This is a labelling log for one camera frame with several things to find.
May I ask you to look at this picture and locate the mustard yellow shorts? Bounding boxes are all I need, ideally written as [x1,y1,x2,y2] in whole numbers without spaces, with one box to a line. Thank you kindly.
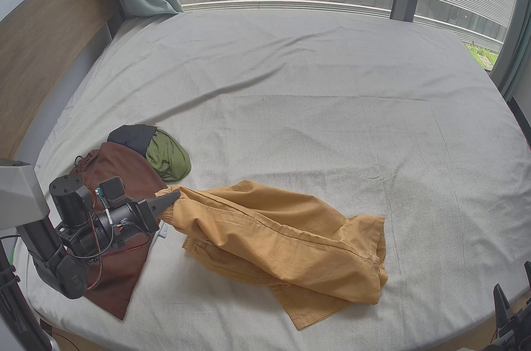
[157,180,389,331]

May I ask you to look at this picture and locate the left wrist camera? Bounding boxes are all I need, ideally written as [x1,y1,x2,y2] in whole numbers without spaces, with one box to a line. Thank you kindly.
[96,177,135,211]

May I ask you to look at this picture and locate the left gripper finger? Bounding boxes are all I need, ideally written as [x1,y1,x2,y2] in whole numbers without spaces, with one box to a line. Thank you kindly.
[149,190,181,217]

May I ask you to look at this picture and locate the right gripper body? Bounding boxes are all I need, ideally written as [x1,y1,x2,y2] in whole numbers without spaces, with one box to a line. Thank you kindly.
[496,302,531,351]

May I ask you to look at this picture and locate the black garment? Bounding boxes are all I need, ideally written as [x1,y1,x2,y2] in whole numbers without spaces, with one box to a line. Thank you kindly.
[107,125,159,155]

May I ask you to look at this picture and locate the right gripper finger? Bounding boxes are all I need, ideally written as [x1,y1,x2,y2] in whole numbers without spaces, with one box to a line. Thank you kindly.
[493,283,516,338]

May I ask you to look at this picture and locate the brown shorts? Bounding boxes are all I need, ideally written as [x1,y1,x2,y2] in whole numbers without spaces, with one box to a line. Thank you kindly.
[68,142,169,321]

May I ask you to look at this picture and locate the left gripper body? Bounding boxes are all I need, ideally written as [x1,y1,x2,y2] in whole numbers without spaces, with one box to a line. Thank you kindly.
[100,198,161,245]

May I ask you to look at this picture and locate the pale blue garment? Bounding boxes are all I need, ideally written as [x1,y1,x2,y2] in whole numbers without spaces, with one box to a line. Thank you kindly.
[151,222,169,247]

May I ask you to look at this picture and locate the green garment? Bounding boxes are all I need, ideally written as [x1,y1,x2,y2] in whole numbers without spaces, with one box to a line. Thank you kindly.
[145,129,192,182]

